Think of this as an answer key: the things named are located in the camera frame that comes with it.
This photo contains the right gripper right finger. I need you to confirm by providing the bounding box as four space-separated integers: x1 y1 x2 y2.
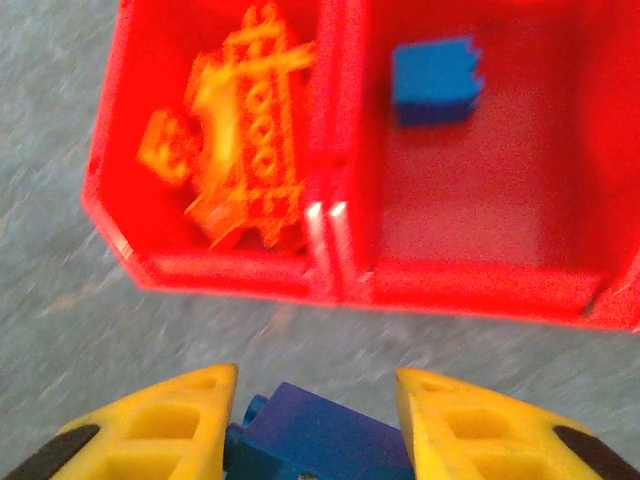
396 367 640 480

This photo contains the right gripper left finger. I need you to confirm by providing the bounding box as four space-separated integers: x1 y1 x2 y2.
0 363 240 480

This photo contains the dark blue lego brick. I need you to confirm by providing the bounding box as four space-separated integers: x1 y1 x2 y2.
222 381 416 480

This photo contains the small orange lego brick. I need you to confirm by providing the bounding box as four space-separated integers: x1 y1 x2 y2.
137 109 201 186

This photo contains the orange curved lego piece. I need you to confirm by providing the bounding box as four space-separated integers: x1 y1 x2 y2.
184 64 251 249

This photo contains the orange lego track piece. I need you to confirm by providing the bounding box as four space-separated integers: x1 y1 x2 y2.
184 2 319 251

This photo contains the red plastic bin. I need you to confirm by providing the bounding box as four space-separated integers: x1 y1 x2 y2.
327 0 640 334
82 0 346 306

